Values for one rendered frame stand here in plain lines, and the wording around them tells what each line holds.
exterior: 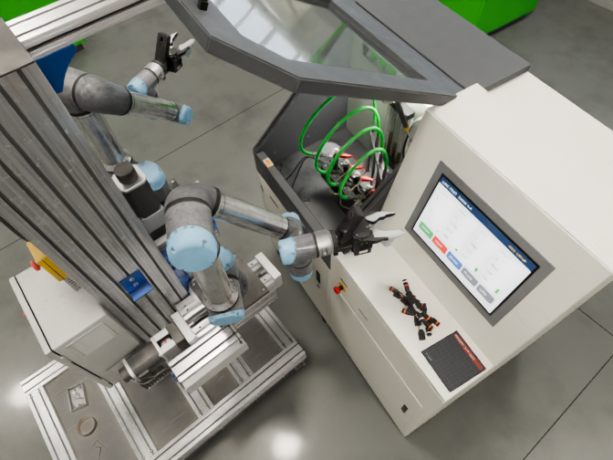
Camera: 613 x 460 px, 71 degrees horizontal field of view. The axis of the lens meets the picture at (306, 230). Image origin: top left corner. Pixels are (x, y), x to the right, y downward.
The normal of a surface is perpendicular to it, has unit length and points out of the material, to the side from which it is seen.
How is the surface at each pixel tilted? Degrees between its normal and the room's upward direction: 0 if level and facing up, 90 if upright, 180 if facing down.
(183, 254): 83
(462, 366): 0
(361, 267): 0
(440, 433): 0
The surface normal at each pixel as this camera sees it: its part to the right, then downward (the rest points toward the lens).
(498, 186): -0.84, 0.32
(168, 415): -0.04, -0.54
